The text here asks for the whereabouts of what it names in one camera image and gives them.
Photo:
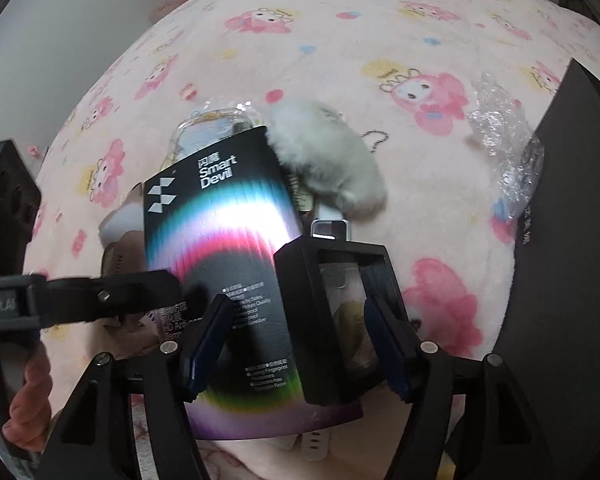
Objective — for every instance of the person's left hand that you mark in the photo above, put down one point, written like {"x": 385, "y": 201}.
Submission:
{"x": 32, "y": 400}

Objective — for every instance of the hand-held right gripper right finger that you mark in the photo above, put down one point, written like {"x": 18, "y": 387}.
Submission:
{"x": 385, "y": 350}

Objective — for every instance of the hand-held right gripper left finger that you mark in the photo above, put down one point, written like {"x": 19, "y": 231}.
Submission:
{"x": 207, "y": 345}

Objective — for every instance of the small black box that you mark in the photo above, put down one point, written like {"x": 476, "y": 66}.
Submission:
{"x": 300, "y": 310}

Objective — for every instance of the pink cartoon printed blanket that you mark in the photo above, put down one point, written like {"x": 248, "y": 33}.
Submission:
{"x": 330, "y": 50}

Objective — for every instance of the clear phone case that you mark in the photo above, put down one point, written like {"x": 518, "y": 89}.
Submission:
{"x": 205, "y": 130}

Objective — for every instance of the large black storage box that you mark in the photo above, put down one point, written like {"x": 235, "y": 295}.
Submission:
{"x": 570, "y": 210}

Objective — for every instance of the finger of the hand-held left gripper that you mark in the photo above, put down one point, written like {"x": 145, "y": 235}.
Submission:
{"x": 110, "y": 295}

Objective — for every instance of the black package with rainbow print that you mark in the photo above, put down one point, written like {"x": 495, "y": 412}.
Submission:
{"x": 220, "y": 220}

